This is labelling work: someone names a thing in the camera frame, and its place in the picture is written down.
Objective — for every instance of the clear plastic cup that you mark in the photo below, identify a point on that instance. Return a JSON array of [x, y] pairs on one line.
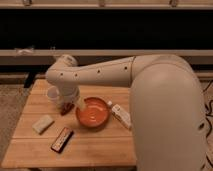
[[52, 94]]

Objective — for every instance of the orange bowl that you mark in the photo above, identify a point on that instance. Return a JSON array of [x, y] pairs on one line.
[[93, 112]]

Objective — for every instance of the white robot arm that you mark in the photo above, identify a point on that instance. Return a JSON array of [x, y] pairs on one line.
[[166, 106]]

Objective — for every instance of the white sponge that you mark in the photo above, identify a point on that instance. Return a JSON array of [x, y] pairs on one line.
[[42, 124]]

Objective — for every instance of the brown small object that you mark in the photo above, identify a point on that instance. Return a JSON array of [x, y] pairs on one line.
[[67, 107]]

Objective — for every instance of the metal rail beam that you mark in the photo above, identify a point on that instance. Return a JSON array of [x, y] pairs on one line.
[[42, 57]]

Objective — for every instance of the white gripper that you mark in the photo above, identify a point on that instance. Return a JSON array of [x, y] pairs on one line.
[[74, 98]]

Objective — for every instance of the dark red chocolate bar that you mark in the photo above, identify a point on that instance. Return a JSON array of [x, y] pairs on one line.
[[62, 139]]

